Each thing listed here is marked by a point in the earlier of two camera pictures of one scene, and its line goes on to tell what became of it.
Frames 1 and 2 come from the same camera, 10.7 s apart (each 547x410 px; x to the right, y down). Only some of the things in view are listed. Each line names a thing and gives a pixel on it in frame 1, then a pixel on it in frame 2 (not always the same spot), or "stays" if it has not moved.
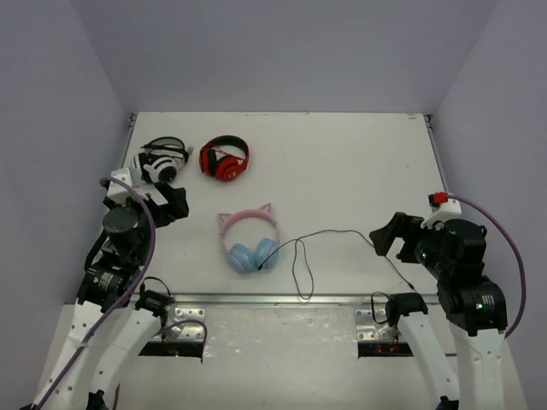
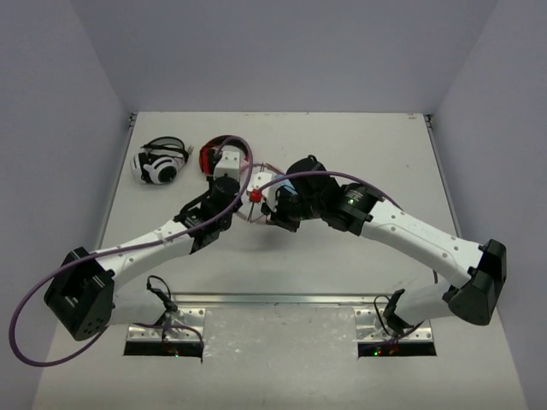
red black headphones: x=227 y=168 stays
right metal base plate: x=367 y=330 stays
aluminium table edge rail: x=276 y=300 stays
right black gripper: x=408 y=227 to x=278 y=217
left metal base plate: x=190 y=330 stays
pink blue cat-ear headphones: x=243 y=259 to x=280 y=180
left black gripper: x=172 y=202 to x=212 y=158
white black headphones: x=160 y=159 stays
